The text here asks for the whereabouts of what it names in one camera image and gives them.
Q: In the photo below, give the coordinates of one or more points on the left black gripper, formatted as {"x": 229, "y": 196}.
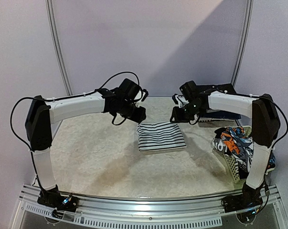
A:
{"x": 139, "y": 118}

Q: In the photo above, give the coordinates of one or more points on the black folded shirt with buttons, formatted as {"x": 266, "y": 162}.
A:
{"x": 219, "y": 87}

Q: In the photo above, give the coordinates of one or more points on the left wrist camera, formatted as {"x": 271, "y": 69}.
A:
{"x": 130, "y": 89}

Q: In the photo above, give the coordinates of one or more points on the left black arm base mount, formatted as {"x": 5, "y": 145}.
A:
{"x": 54, "y": 199}

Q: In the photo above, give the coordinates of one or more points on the right aluminium frame post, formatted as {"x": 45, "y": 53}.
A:
{"x": 243, "y": 40}

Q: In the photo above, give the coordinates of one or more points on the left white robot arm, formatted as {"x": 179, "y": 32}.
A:
{"x": 43, "y": 113}

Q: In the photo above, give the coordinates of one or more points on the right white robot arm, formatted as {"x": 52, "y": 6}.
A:
{"x": 261, "y": 109}

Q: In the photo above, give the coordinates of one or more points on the black white striped shirt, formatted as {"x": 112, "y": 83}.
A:
{"x": 161, "y": 136}

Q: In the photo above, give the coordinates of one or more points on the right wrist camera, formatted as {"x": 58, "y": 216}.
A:
{"x": 189, "y": 92}

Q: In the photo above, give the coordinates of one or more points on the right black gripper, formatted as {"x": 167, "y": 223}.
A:
{"x": 177, "y": 114}

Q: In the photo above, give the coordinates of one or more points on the folded clothes stack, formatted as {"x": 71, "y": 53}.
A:
{"x": 217, "y": 115}

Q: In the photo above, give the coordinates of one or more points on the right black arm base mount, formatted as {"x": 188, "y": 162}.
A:
{"x": 249, "y": 198}

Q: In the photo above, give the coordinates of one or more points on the left aluminium frame post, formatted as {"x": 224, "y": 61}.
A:
{"x": 57, "y": 46}

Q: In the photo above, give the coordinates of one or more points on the colourful graphic print garment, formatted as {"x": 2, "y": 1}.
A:
{"x": 238, "y": 144}

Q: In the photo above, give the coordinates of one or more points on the aluminium front rail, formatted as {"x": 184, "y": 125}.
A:
{"x": 202, "y": 212}

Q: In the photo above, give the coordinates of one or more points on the aluminium frame post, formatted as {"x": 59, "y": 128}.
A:
{"x": 243, "y": 40}
{"x": 57, "y": 46}

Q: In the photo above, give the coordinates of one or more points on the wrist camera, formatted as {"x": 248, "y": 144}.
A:
{"x": 130, "y": 89}
{"x": 189, "y": 92}

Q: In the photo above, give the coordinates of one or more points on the white perforated laundry basket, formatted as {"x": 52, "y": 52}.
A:
{"x": 232, "y": 165}

